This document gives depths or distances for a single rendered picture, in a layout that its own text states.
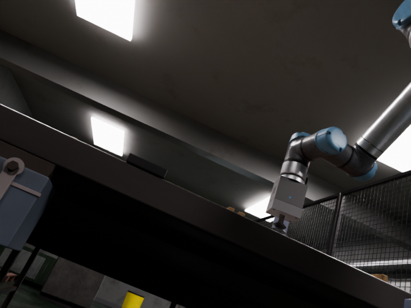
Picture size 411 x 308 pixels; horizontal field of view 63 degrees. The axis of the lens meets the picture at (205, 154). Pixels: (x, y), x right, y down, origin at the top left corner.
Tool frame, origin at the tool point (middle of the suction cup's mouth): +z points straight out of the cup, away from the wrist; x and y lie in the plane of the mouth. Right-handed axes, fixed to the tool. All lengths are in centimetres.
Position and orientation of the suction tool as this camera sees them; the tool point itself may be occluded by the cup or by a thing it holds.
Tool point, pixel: (277, 231)
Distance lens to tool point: 97.5
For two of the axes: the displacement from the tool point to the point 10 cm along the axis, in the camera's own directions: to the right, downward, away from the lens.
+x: 1.2, -4.0, -9.1
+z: -3.4, 8.4, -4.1
